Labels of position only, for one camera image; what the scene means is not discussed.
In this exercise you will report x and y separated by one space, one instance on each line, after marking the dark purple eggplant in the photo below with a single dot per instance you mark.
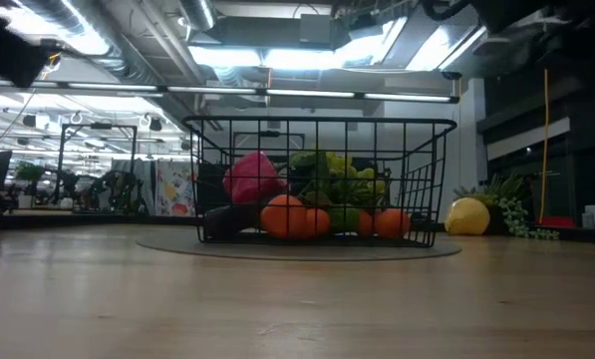
232 222

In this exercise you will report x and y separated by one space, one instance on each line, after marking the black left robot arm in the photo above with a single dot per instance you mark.
8 50

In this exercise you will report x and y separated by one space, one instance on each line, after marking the orange tangerine cluster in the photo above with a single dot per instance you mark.
289 219
389 223

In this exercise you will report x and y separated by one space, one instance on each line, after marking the black background rig frame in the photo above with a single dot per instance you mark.
62 159

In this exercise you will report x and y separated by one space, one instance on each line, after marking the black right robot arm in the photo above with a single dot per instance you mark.
526 12

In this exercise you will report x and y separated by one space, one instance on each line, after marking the green apple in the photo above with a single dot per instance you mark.
344 219

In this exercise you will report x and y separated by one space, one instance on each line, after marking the red bell pepper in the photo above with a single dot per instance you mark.
252 177

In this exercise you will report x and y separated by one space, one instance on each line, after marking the potted succulent plant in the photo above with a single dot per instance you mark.
508 199

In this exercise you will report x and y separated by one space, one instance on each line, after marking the long LED light bar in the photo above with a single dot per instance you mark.
307 93

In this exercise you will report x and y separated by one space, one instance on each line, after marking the yellow lemon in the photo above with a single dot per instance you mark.
467 217

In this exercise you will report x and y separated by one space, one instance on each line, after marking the green grapes bunch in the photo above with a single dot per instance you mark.
364 174

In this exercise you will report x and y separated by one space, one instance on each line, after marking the grey round mat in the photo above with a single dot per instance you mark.
167 244

